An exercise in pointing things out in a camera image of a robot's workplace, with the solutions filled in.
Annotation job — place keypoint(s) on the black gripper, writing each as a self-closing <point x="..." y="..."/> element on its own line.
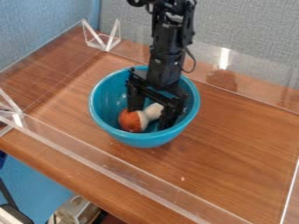
<point x="157" y="83"/>

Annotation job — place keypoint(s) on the clear acrylic back barrier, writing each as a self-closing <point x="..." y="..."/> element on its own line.
<point x="260" y="79"/>

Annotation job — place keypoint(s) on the clear acrylic corner bracket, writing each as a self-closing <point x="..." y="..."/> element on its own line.
<point x="98" y="40"/>

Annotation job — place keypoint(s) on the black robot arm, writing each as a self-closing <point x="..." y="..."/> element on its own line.
<point x="172" y="29"/>

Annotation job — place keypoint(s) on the clear acrylic left bracket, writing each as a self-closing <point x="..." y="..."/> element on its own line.
<point x="10" y="114"/>

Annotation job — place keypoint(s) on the blue plastic bowl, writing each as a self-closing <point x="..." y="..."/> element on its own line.
<point x="106" y="101"/>

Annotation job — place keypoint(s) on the white object under table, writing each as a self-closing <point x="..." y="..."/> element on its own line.
<point x="76" y="211"/>

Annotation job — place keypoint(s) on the black stand leg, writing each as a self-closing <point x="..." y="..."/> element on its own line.
<point x="10" y="215"/>

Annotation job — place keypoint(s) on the clear acrylic front barrier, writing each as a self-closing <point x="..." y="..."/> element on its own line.
<point x="68" y="152"/>

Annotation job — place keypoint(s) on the clear acrylic barrier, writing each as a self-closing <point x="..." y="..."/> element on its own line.
<point x="68" y="152"/>
<point x="260" y="79"/>

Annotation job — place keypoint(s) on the toy mushroom brown cap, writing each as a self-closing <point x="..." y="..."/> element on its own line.
<point x="134" y="121"/>

